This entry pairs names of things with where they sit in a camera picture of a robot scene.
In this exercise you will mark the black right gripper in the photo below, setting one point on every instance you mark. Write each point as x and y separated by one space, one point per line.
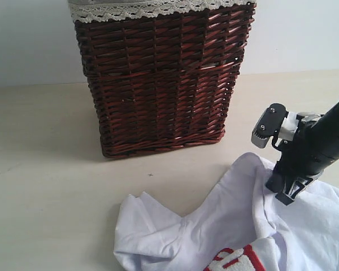
299 166

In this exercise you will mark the dark brown wicker basket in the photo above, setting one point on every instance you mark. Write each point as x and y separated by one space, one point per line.
164 83

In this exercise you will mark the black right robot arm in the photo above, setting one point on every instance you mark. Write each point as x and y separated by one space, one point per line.
315 146

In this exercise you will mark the cream lace basket liner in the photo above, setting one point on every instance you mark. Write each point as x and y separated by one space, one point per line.
102 11

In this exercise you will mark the white t-shirt with red print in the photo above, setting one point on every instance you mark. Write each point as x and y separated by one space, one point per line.
239 226

